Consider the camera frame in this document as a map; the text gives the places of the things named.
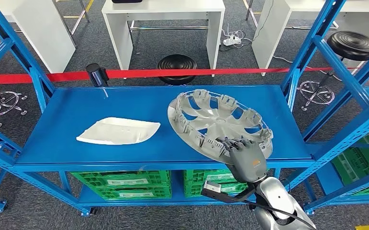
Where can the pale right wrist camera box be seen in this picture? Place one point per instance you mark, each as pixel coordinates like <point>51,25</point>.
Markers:
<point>211,187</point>

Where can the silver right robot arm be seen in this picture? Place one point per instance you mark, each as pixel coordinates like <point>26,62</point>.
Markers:
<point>276,196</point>

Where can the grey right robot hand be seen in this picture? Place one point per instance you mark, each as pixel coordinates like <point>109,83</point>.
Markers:
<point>247,165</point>

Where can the black barrier belt post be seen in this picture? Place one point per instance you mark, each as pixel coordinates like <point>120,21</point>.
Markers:
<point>96,74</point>

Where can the red barrier belt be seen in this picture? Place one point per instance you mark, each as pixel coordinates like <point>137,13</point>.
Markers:
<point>159,73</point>

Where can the black round stool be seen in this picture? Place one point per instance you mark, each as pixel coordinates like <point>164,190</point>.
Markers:
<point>352,45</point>
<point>177,62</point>
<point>0,103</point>

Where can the black flat device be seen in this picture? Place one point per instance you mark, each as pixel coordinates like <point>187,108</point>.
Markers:
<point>127,1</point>

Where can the white plastic cover part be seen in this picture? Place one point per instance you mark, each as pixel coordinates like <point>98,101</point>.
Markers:
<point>117,131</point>

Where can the white desk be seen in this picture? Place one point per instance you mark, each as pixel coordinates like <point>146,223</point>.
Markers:
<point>165,6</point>
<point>41,31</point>
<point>268,35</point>

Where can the silver plastic wheel hubcap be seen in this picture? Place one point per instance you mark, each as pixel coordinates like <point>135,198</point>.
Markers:
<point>216,117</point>

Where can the white power strip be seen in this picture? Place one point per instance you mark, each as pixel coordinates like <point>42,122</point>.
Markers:
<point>231,40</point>

